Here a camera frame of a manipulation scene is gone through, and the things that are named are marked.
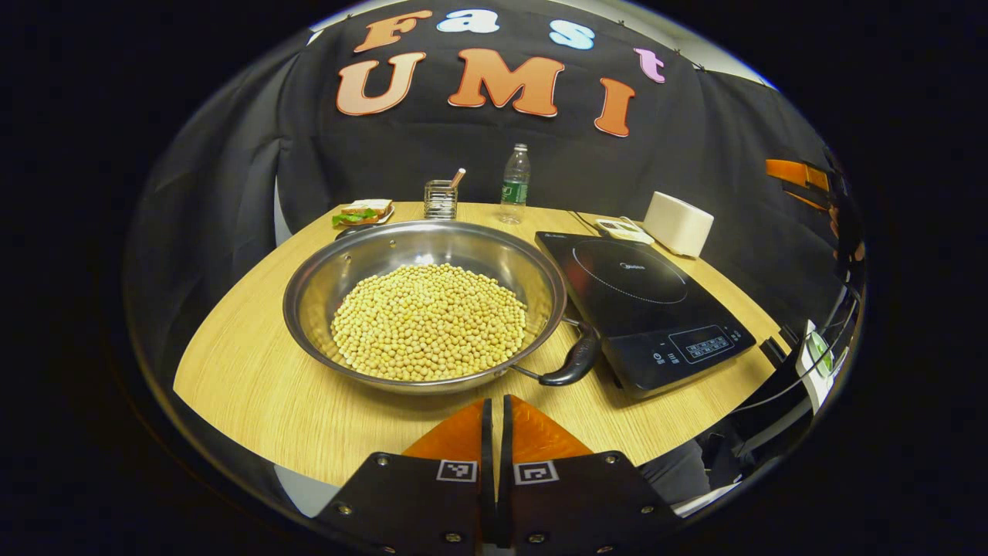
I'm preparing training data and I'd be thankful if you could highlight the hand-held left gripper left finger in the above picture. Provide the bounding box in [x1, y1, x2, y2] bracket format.
[313, 398, 496, 556]

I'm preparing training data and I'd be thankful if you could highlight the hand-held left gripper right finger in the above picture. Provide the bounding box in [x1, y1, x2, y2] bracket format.
[498, 395, 684, 556]

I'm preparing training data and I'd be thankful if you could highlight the steel pot with soybeans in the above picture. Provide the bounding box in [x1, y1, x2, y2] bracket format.
[283, 219, 603, 396]

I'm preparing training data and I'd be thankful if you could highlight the black induction cooktop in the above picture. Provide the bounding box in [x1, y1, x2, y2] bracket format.
[534, 230, 757, 401]

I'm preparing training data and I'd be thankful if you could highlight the white toaster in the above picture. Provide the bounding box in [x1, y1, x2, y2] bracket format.
[643, 191, 715, 259]

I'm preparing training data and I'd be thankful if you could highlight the white tag with green print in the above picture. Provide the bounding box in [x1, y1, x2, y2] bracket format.
[797, 319, 850, 415]

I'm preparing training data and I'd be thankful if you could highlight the white divided dish with beans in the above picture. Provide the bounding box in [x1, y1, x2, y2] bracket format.
[596, 219, 655, 246]

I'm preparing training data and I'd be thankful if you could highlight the small white plate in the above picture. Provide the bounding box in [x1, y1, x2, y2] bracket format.
[340, 202, 397, 228]

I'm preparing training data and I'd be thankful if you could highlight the clear plastic water bottle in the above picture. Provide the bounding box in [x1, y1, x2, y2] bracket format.
[499, 143, 532, 225]

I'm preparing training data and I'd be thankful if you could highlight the sandwich with lettuce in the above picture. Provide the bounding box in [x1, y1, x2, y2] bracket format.
[332, 198, 393, 229]

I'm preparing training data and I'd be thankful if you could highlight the black backdrop cloth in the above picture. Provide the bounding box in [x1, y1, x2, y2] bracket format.
[123, 0, 850, 341]

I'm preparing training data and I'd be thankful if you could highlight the black cooktop power cable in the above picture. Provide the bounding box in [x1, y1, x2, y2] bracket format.
[567, 208, 612, 237]

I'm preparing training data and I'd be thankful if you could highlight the metal wire mesh holder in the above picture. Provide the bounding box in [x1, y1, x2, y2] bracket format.
[424, 179, 459, 221]

